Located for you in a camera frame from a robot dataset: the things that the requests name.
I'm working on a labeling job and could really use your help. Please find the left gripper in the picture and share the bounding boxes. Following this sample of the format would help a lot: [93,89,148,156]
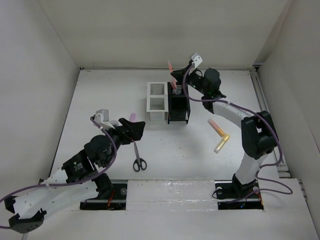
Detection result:
[101,118,146,168]

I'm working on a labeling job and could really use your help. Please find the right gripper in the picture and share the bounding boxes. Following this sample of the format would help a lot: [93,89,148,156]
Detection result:
[171,65,209,96]

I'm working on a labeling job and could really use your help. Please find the orange pen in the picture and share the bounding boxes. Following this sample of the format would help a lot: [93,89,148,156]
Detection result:
[167,59,179,92]

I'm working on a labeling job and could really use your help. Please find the red pen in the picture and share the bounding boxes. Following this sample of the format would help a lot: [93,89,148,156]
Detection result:
[170,83,175,94]

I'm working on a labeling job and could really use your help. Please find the pink orange highlighter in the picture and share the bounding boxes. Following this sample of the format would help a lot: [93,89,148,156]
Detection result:
[207,118,225,137]

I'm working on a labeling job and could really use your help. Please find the yellow highlighter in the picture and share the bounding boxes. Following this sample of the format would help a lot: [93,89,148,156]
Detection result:
[214,134,230,154]

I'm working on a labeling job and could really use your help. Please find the blue pen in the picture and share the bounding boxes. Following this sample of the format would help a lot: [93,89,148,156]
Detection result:
[173,87,179,95]

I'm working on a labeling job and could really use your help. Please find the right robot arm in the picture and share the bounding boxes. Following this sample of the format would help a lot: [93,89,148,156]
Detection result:
[170,64,279,197]

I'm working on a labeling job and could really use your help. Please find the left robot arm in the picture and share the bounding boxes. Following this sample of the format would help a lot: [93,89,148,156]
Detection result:
[1,118,146,234]

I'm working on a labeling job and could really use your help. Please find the purple highlighter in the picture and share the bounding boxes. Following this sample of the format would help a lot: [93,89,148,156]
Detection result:
[129,112,136,123]

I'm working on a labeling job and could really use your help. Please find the white slotted container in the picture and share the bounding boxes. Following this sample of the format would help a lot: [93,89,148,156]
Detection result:
[146,82,169,123]

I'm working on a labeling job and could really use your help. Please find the black slotted container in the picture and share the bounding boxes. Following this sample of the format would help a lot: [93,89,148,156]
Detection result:
[167,82,191,124]

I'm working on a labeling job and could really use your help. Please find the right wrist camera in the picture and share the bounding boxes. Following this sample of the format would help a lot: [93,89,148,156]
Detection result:
[189,52,203,69]

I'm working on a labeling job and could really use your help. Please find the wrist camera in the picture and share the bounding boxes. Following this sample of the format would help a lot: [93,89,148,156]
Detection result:
[93,109,109,126]
[189,52,203,69]

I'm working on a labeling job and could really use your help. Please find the black handled scissors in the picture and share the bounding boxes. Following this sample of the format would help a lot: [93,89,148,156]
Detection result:
[132,142,148,172]

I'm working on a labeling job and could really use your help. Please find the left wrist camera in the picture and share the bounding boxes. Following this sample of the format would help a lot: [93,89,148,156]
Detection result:
[93,109,109,126]

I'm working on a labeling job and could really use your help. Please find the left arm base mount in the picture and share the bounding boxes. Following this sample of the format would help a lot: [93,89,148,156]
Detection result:
[79,173,128,211]

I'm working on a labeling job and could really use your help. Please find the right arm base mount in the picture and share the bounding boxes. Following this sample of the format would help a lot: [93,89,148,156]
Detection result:
[212,175,264,210]

